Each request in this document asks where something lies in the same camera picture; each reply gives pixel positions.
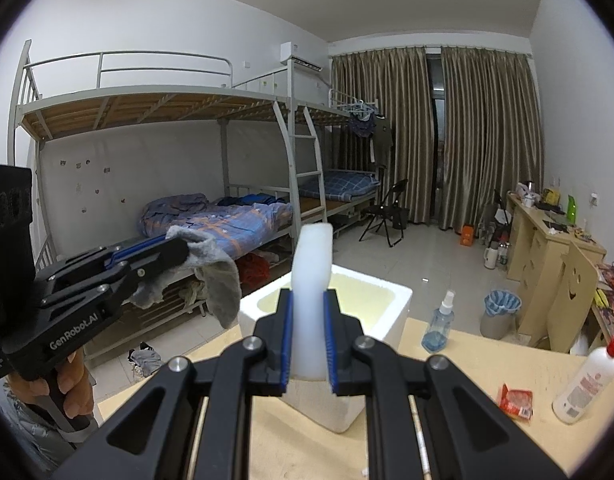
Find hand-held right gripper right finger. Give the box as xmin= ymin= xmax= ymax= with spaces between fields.
xmin=323 ymin=290 xmax=555 ymax=480

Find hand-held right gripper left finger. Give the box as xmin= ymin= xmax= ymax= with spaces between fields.
xmin=52 ymin=290 xmax=294 ymax=480

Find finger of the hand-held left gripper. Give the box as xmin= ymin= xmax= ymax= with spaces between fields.
xmin=104 ymin=237 xmax=189 ymax=306
xmin=62 ymin=237 xmax=169 ymax=274

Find white foam box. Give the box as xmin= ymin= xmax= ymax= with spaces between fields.
xmin=238 ymin=266 xmax=413 ymax=434

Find grey sock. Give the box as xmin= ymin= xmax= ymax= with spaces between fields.
xmin=130 ymin=226 xmax=242 ymax=330

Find white foam block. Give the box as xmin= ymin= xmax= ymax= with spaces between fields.
xmin=292 ymin=223 xmax=334 ymax=381

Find person's left hand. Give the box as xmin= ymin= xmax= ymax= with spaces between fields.
xmin=8 ymin=350 xmax=96 ymax=422

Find beige cloth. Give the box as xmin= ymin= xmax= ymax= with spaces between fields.
xmin=179 ymin=280 xmax=208 ymax=318

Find blue orange checked blanket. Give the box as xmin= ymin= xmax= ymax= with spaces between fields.
xmin=138 ymin=192 xmax=294 ymax=261

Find red cloth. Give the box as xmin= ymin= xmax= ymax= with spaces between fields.
xmin=236 ymin=252 xmax=271 ymax=291

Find clothes heap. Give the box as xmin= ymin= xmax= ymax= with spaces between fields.
xmin=128 ymin=342 xmax=163 ymax=379

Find clear blue spray bottle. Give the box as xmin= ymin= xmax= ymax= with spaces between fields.
xmin=421 ymin=290 xmax=456 ymax=353

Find black folding chair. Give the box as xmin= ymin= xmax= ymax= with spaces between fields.
xmin=358 ymin=178 xmax=409 ymax=248

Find metal bunk bed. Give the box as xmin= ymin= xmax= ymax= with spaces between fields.
xmin=10 ymin=40 xmax=329 ymax=361
xmin=287 ymin=85 xmax=388 ymax=233

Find blue checked quilt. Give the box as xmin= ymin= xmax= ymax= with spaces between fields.
xmin=298 ymin=170 xmax=381 ymax=200

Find bin with blue liner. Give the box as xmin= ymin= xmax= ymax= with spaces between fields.
xmin=480 ymin=289 xmax=522 ymax=338

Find red snack packet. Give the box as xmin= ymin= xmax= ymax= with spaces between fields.
xmin=498 ymin=383 xmax=534 ymax=421

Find hanging dark clothes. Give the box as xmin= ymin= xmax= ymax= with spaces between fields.
xmin=342 ymin=102 xmax=394 ymax=166

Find brown curtain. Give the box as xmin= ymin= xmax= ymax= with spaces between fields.
xmin=439 ymin=45 xmax=546 ymax=234
xmin=332 ymin=46 xmax=441 ymax=225

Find light wooden desk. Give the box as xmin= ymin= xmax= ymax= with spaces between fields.
xmin=506 ymin=191 xmax=608 ymax=291

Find wooden chair with smiley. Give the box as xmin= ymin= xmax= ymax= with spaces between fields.
xmin=517 ymin=240 xmax=600 ymax=354

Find white air conditioner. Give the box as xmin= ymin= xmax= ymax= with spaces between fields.
xmin=279 ymin=41 xmax=324 ymax=72

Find white lotion pump bottle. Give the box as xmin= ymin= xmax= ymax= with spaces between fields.
xmin=552 ymin=327 xmax=614 ymax=425

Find desk with patterned cover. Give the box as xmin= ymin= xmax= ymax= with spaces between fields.
xmin=591 ymin=259 xmax=614 ymax=366

